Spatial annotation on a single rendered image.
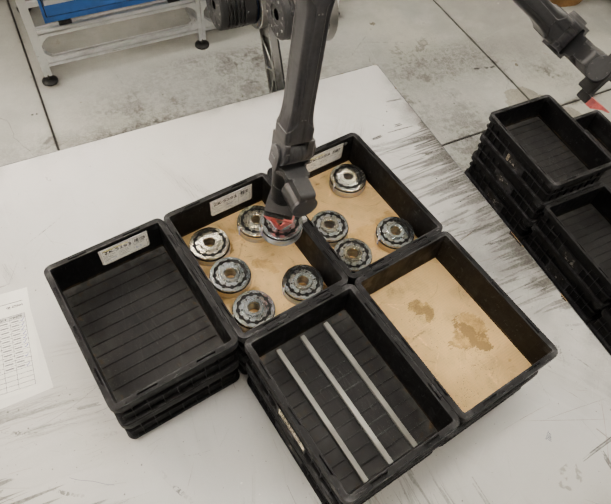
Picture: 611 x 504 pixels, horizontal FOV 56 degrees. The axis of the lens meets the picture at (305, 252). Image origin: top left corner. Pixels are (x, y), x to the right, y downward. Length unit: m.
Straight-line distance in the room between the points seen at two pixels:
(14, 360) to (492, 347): 1.18
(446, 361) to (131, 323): 0.76
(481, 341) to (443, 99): 2.03
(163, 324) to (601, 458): 1.11
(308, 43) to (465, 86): 2.48
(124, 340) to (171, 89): 2.00
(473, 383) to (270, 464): 0.51
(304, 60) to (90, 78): 2.41
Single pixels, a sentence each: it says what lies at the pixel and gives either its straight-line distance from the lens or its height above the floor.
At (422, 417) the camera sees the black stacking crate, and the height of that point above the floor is 0.83.
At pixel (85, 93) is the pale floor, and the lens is 3.29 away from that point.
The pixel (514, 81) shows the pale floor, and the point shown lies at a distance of 3.60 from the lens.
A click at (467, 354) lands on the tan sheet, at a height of 0.83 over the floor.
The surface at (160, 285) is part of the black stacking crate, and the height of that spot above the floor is 0.83.
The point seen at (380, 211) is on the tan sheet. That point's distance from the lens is 1.64.
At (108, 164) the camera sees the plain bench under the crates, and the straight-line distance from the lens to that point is 1.94.
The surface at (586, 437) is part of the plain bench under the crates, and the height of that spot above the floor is 0.70.
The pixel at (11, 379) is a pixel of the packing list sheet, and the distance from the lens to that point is 1.62.
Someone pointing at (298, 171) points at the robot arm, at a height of 1.21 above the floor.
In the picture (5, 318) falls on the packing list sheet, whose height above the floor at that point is 0.70.
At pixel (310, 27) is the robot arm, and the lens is 1.01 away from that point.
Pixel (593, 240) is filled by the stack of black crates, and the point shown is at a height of 0.38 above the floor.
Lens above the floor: 2.10
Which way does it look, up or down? 56 degrees down
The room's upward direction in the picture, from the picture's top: 7 degrees clockwise
